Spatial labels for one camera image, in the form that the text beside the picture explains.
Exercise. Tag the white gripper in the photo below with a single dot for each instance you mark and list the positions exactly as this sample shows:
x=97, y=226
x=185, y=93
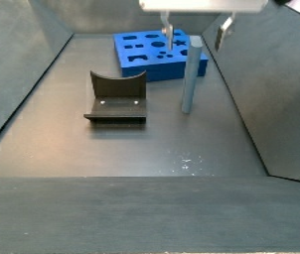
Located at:
x=166, y=6

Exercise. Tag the light blue square-circle object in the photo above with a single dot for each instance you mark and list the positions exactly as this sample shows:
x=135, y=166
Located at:
x=191, y=72

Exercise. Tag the blue foam shape-sorter block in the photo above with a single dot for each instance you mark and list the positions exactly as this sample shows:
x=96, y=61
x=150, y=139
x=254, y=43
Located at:
x=142, y=52

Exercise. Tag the black curved fixture bracket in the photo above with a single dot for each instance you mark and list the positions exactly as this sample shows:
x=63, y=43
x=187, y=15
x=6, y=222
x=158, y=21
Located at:
x=119, y=97

